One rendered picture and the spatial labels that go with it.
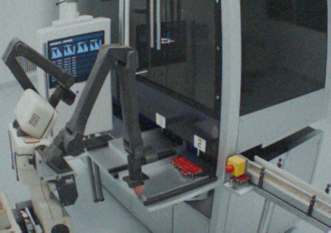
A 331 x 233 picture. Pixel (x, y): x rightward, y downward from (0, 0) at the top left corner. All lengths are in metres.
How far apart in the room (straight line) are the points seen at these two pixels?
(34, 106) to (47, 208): 0.48
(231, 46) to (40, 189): 1.04
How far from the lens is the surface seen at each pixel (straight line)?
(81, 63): 2.34
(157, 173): 1.90
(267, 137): 1.94
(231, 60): 1.59
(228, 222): 2.04
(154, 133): 2.30
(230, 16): 1.56
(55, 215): 1.69
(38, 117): 1.47
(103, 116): 2.50
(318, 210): 1.58
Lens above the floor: 1.84
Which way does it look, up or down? 21 degrees down
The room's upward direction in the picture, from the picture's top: straight up
